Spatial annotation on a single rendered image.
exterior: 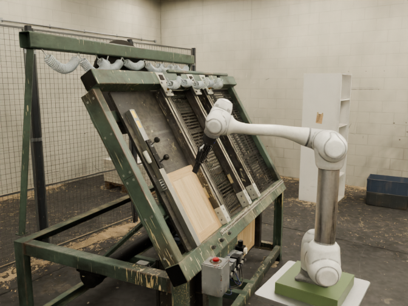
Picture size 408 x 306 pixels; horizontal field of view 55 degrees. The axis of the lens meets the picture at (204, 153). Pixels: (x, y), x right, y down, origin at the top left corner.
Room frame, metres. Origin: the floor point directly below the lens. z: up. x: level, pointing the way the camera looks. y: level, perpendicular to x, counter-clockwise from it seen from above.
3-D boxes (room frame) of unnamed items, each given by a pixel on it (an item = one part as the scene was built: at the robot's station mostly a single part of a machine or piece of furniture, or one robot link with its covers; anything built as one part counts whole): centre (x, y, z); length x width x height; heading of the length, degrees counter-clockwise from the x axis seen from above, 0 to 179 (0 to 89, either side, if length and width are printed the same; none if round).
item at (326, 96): (6.30, -1.98, 1.03); 0.61 x 0.58 x 2.05; 146
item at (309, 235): (2.02, -0.62, 0.98); 0.18 x 0.16 x 0.22; 174
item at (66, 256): (3.28, 0.25, 0.41); 2.20 x 1.38 x 0.83; 154
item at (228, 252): (2.40, -0.19, 0.69); 0.50 x 0.14 x 0.24; 154
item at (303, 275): (2.04, -0.63, 0.84); 0.22 x 0.18 x 0.06; 151
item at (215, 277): (1.98, -0.06, 0.84); 0.12 x 0.12 x 0.18; 64
